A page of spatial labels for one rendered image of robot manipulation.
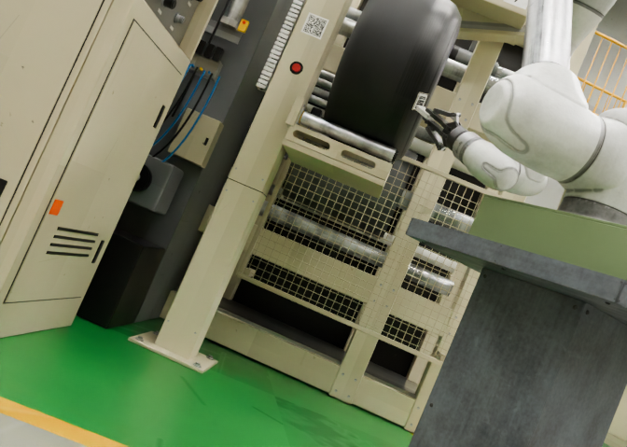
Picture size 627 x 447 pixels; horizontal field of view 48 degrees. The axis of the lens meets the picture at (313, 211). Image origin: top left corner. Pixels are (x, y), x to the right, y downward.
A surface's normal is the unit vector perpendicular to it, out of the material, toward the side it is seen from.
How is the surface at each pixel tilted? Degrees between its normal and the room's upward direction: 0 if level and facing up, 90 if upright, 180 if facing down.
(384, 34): 87
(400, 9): 66
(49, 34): 90
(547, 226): 90
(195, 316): 90
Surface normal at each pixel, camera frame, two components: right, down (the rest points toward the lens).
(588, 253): -0.72, -0.36
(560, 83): 0.33, -0.52
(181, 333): -0.05, -0.09
